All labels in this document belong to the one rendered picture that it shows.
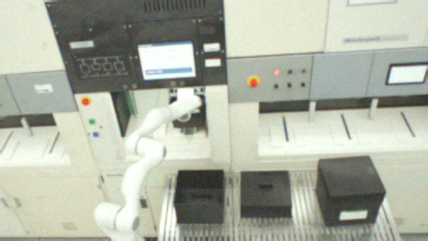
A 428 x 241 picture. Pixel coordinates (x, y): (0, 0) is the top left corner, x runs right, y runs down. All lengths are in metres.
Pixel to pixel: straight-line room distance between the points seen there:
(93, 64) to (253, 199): 1.16
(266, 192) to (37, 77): 1.45
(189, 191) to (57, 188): 0.99
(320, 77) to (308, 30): 0.28
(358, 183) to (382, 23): 0.81
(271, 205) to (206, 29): 1.01
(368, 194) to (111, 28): 1.55
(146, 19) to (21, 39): 0.69
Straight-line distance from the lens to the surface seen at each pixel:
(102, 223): 2.15
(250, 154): 2.73
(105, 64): 2.41
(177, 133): 2.91
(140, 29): 2.28
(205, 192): 2.68
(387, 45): 2.45
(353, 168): 2.51
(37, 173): 3.11
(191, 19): 2.23
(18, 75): 2.61
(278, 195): 2.52
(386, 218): 2.67
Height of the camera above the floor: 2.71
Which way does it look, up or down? 42 degrees down
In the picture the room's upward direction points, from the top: 9 degrees counter-clockwise
